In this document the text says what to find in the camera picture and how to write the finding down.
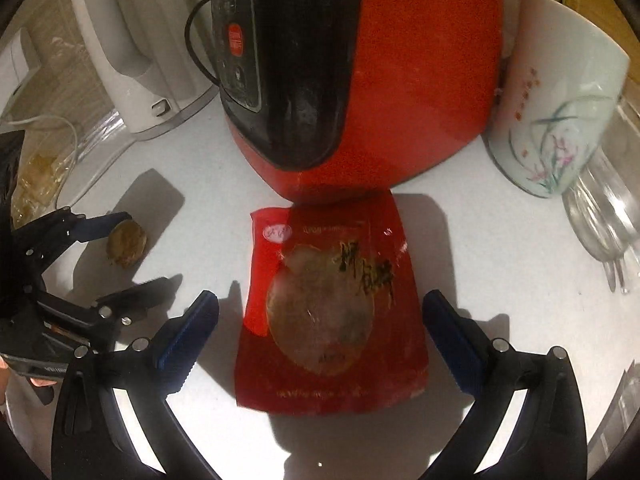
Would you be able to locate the white flower print ceramic cup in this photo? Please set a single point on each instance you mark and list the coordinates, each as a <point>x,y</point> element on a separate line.
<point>555,110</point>

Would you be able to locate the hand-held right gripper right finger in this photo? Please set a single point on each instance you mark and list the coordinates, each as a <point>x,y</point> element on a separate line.
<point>450,345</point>

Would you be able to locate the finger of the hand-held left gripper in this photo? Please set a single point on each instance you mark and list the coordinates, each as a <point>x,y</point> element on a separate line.
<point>102,226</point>
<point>137,296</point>

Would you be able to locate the brown round shell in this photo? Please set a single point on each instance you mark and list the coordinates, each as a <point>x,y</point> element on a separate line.
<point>127,242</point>

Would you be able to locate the white electric kettle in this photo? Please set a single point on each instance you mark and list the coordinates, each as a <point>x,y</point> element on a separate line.
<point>125,60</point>

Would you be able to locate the red black blender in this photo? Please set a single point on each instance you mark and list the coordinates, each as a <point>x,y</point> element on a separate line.
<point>390,100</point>

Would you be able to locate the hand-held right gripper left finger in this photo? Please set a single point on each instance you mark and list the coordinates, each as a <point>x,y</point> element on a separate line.
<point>187,340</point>

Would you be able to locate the red snack packet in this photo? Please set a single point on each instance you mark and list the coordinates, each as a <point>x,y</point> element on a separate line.
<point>345,310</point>

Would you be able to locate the clear bag of yellow food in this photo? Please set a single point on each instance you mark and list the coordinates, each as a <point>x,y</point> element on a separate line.
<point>40,185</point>

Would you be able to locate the clear plastic bag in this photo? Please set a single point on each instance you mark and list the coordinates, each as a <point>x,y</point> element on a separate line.
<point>102,132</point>

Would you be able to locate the person's left hand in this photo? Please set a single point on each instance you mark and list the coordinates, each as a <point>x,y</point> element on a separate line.
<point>42,383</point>

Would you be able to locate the clear glass jar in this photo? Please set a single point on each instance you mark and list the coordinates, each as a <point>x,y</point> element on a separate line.
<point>600,220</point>

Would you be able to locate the white wall socket plate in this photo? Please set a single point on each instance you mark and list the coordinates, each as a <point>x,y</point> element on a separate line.
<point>17,75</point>

